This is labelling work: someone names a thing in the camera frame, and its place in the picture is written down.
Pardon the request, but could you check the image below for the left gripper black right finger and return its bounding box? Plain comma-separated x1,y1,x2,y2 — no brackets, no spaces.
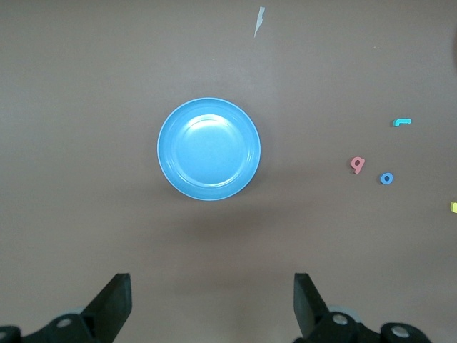
294,273,433,343

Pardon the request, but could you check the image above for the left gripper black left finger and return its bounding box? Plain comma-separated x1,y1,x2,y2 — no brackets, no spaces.
0,273,133,343

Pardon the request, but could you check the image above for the blue plate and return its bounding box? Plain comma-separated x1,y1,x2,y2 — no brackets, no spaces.
156,97,262,202

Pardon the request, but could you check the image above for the white tape scrap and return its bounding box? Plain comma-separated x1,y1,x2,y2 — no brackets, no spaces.
253,6,267,39

